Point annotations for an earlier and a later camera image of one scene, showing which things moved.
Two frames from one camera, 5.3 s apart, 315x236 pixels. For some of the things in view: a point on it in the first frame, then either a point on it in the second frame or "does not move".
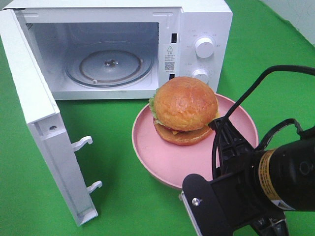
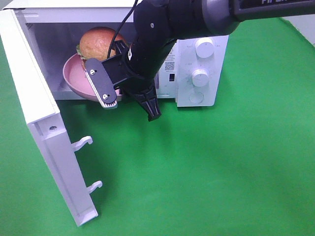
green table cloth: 131,201 does not move
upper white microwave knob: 204,47 does not move
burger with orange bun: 183,108 → 95,43
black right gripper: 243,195 → 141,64
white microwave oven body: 96,49 does not move
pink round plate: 169,163 → 75,77
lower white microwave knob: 201,74 does not move
